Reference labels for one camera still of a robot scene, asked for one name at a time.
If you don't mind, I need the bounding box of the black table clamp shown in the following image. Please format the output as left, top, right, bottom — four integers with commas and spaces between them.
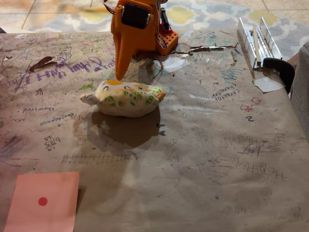
262, 57, 296, 94

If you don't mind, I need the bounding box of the aluminium channel rail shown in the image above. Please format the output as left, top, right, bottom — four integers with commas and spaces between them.
237, 16, 283, 71

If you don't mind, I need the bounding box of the white spotted plush toy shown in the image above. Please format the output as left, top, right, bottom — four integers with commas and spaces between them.
79, 80, 166, 118

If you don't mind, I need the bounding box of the pink paper sheet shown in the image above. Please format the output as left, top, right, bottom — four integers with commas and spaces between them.
3, 171, 80, 232

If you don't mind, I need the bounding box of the patterned grey yellow rug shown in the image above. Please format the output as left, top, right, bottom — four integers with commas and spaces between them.
23, 0, 309, 61

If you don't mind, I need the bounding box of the grey upholstered sofa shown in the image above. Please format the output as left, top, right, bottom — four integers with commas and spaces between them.
289, 41, 309, 139

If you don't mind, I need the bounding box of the servo wire bundle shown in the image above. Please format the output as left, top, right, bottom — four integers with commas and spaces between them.
102, 0, 117, 14

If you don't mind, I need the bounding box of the scribbled brown paper table cover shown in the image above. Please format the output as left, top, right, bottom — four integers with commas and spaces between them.
0, 29, 309, 232

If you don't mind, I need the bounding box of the clear tape patch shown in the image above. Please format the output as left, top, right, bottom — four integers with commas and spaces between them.
163, 54, 191, 73

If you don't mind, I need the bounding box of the brown maple seed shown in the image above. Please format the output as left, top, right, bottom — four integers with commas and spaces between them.
27, 56, 59, 73

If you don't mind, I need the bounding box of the black clamp at arm base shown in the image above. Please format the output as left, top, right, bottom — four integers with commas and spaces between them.
159, 7, 171, 30

